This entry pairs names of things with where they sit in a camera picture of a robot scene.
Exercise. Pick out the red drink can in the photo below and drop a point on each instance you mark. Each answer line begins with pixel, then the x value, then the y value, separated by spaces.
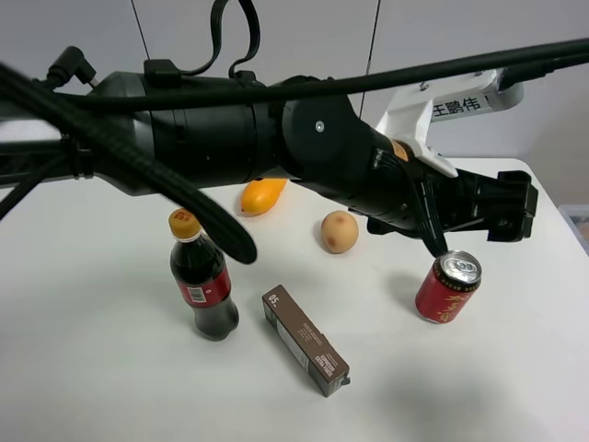
pixel 453 279

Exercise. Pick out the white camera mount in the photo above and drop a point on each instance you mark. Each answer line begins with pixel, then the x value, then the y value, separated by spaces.
pixel 455 103

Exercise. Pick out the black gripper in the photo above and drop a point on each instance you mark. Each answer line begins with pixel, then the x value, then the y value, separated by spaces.
pixel 418 202

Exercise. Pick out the cola bottle yellow cap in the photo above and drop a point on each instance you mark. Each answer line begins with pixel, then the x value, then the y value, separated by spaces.
pixel 200 271

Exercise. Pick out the brown espresso box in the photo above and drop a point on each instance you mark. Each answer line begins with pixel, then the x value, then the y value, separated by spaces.
pixel 308 345

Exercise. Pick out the orange mango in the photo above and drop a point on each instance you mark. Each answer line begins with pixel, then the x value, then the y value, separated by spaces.
pixel 260 196

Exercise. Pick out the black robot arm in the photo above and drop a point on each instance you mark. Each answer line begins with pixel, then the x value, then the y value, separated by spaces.
pixel 159 131

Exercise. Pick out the beige potato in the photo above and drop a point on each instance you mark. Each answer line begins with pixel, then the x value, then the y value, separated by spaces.
pixel 339 231

